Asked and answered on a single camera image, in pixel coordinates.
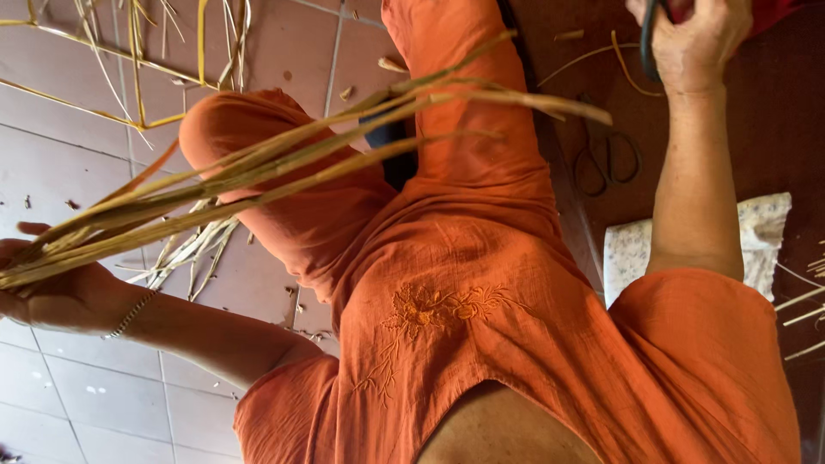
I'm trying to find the person's right hand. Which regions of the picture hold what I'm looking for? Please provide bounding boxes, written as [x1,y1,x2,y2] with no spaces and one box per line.
[625,0,754,95]

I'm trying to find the person's left hand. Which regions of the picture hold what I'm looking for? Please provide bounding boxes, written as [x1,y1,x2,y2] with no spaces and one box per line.
[0,222,150,337]

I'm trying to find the black scissors with thick handle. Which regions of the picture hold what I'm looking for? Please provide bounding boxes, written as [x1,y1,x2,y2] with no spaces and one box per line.
[639,0,672,84]

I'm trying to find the bundle of dried straw strips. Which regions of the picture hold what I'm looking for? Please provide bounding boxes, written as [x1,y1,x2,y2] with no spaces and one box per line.
[0,29,614,291]

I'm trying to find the curved thin straw strip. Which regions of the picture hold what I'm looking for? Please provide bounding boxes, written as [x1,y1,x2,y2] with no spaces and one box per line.
[538,29,665,99]

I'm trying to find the black scissors with thin loops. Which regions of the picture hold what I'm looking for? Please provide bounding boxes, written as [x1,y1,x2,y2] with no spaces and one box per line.
[573,93,643,198]

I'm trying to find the dark brown mat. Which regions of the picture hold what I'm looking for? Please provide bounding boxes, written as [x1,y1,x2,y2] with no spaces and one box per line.
[495,0,825,464]

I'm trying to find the white floral cushion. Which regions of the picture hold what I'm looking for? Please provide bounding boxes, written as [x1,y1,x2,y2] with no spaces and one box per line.
[602,192,793,308]

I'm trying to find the dark blue seat pad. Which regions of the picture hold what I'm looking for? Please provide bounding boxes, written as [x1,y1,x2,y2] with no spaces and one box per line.
[358,97,420,192]

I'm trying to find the orange embroidered garment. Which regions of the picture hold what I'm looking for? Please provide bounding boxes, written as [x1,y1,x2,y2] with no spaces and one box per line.
[178,0,802,464]

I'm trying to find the group of thin pale strips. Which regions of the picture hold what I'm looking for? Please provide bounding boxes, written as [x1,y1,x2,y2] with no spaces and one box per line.
[772,238,825,363]

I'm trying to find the heap of yellow straw stalks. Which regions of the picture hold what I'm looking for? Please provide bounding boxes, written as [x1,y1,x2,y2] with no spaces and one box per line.
[0,0,254,150]

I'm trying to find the pile of pale straw scraps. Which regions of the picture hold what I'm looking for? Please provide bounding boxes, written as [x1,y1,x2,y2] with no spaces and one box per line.
[116,198,243,304]

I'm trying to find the thin metal chain bracelet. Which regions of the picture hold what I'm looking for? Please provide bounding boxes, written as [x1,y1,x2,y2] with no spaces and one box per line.
[102,289,159,341]

